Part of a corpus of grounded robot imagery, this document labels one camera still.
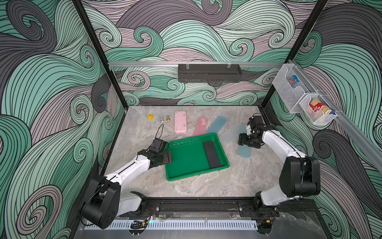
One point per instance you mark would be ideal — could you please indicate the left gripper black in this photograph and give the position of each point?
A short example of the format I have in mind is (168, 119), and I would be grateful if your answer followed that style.
(166, 156)

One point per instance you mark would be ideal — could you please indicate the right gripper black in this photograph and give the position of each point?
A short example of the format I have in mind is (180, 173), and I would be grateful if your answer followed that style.
(247, 139)

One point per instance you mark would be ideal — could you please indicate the light teal pencil case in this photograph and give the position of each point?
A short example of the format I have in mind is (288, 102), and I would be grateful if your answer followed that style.
(243, 150)

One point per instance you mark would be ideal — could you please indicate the clear frosted pencil case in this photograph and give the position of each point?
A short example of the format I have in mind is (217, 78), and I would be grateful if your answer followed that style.
(174, 137)

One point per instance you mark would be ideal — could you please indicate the green plastic storage tray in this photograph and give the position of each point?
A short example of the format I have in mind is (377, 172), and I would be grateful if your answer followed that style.
(189, 157)

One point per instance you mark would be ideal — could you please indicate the translucent teal pencil case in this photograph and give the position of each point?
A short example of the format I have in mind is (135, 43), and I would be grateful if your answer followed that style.
(217, 125)

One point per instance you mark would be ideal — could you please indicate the black pencil case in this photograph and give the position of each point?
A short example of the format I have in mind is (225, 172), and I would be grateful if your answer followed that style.
(211, 154)

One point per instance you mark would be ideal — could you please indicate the pink opaque pencil case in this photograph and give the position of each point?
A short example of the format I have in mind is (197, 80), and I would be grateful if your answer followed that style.
(180, 122)

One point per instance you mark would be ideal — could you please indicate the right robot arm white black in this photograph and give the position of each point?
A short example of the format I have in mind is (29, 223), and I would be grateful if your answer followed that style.
(300, 175)

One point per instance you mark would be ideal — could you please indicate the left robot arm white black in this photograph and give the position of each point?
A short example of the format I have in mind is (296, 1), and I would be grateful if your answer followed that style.
(103, 201)

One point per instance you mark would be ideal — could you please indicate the clear flat pencil case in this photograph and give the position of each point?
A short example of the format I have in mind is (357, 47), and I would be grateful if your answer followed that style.
(231, 134)

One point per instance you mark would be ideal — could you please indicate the translucent pink pencil case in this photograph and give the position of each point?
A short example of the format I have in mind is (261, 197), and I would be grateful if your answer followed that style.
(201, 126)

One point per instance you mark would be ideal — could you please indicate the blue red small packet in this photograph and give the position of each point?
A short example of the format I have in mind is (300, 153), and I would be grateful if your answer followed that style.
(293, 81)

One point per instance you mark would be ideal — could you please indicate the red yellow boxes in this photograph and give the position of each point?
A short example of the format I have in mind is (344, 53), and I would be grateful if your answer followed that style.
(318, 106)

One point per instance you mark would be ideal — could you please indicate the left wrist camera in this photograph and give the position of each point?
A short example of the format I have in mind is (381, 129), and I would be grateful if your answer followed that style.
(158, 146)

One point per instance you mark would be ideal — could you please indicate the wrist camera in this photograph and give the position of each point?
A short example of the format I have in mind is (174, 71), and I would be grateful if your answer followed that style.
(158, 146)
(256, 121)

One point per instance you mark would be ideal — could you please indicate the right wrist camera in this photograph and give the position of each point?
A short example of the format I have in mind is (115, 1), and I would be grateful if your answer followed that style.
(256, 121)

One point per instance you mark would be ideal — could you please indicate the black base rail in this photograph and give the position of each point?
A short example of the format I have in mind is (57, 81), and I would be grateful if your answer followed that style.
(244, 206)

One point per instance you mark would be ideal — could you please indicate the clear wall bin upper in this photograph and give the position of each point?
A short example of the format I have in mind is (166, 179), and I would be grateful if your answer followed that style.
(290, 96)

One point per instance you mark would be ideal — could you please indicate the clear wall bin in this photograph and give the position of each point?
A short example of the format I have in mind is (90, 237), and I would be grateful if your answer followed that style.
(317, 118)
(290, 96)

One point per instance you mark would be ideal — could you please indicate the white slotted cable duct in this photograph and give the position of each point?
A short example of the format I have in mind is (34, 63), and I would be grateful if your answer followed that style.
(232, 225)

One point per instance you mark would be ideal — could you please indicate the clear wall bin lower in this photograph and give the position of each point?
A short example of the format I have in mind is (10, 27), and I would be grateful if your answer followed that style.
(317, 118)

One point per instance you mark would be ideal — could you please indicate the black wall-mounted tray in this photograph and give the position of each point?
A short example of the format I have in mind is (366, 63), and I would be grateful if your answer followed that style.
(214, 75)

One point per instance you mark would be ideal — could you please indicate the aluminium rail back wall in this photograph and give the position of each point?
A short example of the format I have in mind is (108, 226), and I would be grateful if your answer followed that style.
(116, 64)

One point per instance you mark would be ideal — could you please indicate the aluminium rail wall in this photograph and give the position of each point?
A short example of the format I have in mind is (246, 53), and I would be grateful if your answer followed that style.
(372, 152)
(116, 64)

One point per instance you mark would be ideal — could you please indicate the aluminium rail right wall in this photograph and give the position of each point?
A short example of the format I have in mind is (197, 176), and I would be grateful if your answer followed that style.
(372, 152)

